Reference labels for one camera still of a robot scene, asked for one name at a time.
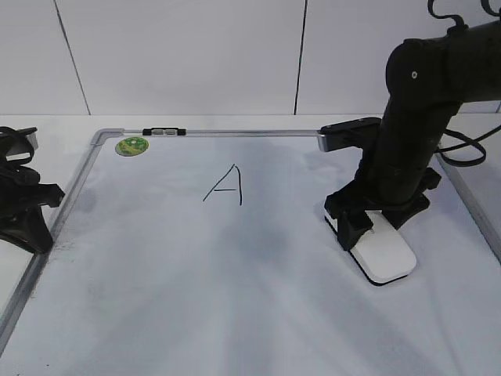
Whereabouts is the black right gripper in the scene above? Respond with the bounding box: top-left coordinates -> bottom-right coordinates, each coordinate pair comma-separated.
324,154 -> 442,251

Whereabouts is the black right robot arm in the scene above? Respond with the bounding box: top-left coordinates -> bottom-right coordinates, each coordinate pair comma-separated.
319,21 -> 500,250

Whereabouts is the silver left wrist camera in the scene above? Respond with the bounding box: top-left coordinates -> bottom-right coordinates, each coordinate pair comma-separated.
1,126 -> 38,160

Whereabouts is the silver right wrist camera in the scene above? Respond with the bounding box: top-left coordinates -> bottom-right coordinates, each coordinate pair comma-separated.
317,117 -> 381,153

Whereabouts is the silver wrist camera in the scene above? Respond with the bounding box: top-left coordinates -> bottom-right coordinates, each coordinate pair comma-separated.
1,126 -> 38,160
317,117 -> 381,153

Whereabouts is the white whiteboard eraser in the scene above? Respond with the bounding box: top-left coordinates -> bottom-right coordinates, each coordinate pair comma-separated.
322,204 -> 417,286

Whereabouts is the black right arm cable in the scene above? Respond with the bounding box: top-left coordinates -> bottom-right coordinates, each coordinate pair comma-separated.
426,0 -> 501,165

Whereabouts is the green round magnet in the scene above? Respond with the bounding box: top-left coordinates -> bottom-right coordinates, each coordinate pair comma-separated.
115,136 -> 150,157

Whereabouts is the black whiteboard hanger clip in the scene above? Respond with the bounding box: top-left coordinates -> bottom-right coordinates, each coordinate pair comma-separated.
142,127 -> 187,136

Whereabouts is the white whiteboard with grey frame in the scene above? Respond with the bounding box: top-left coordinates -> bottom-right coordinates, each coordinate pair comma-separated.
1,137 -> 500,375

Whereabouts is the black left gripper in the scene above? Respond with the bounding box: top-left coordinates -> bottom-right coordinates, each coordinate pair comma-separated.
1,156 -> 65,253

